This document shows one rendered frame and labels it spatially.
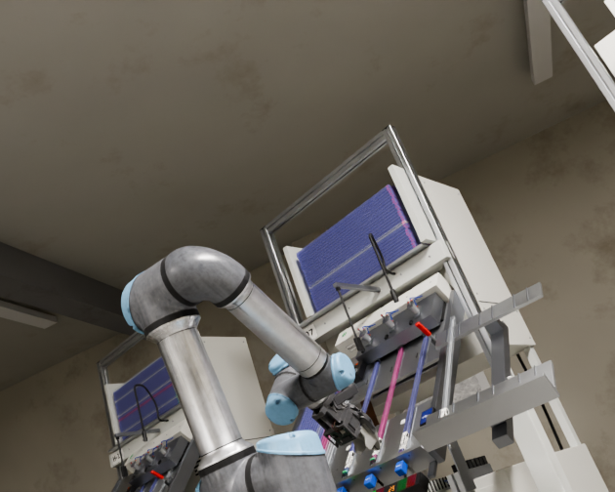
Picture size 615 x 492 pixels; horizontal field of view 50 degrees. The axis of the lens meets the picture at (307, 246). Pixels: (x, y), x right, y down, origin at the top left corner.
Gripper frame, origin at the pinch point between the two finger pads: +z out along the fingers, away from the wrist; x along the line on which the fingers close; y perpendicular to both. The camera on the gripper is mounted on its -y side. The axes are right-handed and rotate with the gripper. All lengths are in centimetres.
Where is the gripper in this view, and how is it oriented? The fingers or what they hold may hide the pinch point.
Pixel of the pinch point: (376, 443)
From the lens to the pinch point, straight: 176.1
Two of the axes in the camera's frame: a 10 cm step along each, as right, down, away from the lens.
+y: -2.7, 5.0, -8.2
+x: 6.8, -5.1, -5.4
